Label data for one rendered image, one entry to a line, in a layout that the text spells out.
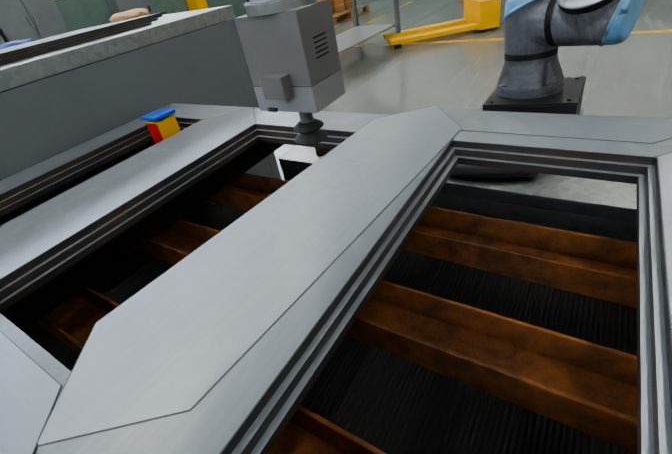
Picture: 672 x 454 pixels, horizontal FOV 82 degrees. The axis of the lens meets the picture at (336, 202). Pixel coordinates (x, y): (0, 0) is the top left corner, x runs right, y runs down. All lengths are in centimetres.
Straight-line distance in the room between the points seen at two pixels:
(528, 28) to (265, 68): 71
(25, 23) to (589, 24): 880
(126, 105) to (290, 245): 86
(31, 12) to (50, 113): 805
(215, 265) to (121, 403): 17
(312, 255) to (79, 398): 25
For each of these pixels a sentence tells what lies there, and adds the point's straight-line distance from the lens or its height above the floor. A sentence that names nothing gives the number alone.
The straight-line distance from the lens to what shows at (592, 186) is 89.
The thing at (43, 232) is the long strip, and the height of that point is 85.
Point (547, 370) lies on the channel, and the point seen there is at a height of 68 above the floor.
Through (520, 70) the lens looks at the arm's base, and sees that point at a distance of 105.
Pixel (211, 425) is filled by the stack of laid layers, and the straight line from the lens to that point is 36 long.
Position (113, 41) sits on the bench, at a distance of 124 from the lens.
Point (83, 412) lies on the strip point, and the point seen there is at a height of 85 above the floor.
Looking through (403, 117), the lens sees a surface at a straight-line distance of 77.
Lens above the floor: 114
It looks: 32 degrees down
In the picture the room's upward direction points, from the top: 12 degrees counter-clockwise
